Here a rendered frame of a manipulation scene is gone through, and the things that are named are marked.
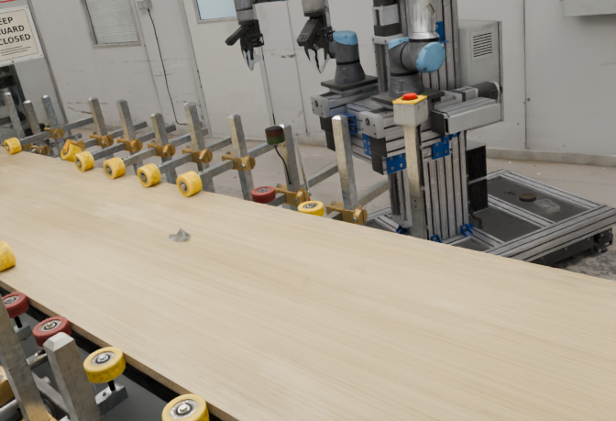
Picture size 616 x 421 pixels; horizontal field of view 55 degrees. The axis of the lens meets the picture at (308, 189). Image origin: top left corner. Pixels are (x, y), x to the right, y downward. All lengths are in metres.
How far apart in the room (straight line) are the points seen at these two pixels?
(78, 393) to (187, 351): 0.32
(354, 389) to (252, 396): 0.19
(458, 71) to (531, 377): 1.90
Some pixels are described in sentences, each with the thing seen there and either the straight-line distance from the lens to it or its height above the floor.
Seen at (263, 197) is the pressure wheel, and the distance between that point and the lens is 1.99.
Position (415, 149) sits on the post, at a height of 1.08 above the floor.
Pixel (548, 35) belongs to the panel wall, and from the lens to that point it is 4.38.
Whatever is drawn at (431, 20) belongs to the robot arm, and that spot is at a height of 1.34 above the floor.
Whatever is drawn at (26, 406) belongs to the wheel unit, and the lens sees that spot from 1.34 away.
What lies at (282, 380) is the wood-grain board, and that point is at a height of 0.90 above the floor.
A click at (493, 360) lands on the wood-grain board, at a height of 0.90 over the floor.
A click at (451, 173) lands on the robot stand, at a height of 0.56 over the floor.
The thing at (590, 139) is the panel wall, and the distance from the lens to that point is 4.49.
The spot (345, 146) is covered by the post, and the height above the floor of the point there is 1.06.
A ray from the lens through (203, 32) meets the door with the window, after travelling 6.05.
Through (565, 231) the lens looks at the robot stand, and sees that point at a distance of 3.09.
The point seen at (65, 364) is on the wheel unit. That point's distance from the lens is 1.00.
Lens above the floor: 1.62
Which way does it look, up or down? 21 degrees down
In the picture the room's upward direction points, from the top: 9 degrees counter-clockwise
